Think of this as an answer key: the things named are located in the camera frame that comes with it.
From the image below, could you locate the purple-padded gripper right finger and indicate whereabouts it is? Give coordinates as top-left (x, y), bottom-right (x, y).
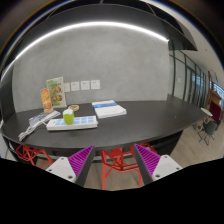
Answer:
top-left (134, 144), bottom-right (182, 185)

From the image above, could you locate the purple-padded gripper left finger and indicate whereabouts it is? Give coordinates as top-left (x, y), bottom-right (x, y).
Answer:
top-left (47, 145), bottom-right (95, 187)

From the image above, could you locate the green and white charger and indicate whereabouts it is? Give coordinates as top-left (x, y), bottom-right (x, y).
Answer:
top-left (63, 109), bottom-right (74, 125)

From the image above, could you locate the red metal stool centre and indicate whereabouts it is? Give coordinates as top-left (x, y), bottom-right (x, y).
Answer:
top-left (100, 142), bottom-right (158, 191)

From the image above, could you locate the red metal stool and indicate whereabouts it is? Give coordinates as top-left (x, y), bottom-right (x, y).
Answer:
top-left (16, 145), bottom-right (54, 168)
top-left (100, 142), bottom-right (158, 191)

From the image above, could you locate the red metal stool left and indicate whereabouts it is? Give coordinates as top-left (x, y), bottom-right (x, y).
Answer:
top-left (16, 145), bottom-right (54, 168)

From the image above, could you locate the round wooden coaster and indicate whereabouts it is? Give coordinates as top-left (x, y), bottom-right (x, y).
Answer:
top-left (68, 105), bottom-right (80, 112)

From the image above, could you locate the stack of white-blue booklets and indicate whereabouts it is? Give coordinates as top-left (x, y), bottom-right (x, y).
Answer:
top-left (92, 100), bottom-right (127, 119)

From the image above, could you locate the dark chair in background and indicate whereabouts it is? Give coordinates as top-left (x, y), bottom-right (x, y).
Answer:
top-left (199, 120), bottom-right (221, 144)

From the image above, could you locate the orange menu stand card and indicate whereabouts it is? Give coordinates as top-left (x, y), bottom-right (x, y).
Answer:
top-left (40, 88), bottom-right (53, 114)

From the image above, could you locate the white LED ceiling light strip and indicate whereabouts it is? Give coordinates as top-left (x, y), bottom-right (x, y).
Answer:
top-left (0, 21), bottom-right (170, 84)

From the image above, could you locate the white power strip cable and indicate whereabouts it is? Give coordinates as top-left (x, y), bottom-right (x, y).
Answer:
top-left (17, 120), bottom-right (49, 142)

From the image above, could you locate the white wall socket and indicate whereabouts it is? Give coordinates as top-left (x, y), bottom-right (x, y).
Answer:
top-left (81, 80), bottom-right (90, 90)
top-left (91, 80), bottom-right (100, 89)
top-left (71, 82), bottom-right (80, 91)
top-left (64, 83), bottom-right (71, 92)

